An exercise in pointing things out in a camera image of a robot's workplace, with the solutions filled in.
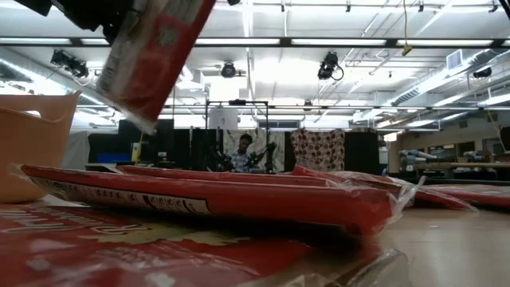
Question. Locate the small black background robot arm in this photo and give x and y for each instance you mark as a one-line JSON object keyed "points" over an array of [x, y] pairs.
{"points": [[269, 153], [222, 161]]}

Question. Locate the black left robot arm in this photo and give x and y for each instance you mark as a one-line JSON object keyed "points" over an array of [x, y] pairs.
{"points": [[36, 5]]}

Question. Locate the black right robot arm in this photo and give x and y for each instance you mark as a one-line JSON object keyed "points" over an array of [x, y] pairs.
{"points": [[508, 6]]}

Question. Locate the white draped cloth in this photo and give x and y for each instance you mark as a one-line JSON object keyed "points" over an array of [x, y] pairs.
{"points": [[77, 149]]}

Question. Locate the round black ceiling spotlight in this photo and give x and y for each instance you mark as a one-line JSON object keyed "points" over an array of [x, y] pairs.
{"points": [[228, 70]]}

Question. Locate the blue box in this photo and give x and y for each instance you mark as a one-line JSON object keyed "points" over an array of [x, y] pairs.
{"points": [[107, 158]]}

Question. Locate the pink plastic basket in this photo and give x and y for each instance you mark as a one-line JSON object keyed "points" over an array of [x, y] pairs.
{"points": [[28, 151]]}

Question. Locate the white square sign panel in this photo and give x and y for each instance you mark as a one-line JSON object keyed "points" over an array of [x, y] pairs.
{"points": [[223, 119]]}

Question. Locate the seated person in background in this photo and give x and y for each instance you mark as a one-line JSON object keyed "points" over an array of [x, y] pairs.
{"points": [[263, 137]]}

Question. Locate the red dotted patterned cloth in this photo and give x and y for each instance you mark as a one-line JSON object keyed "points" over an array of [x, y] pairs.
{"points": [[318, 149]]}

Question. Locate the black partition panel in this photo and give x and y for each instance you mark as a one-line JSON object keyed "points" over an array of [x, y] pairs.
{"points": [[362, 151]]}

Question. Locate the yellow hanging ceiling plug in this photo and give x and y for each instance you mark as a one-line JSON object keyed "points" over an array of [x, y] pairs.
{"points": [[406, 49]]}

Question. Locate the black metal stand frame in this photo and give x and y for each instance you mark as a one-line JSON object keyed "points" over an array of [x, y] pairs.
{"points": [[206, 135]]}

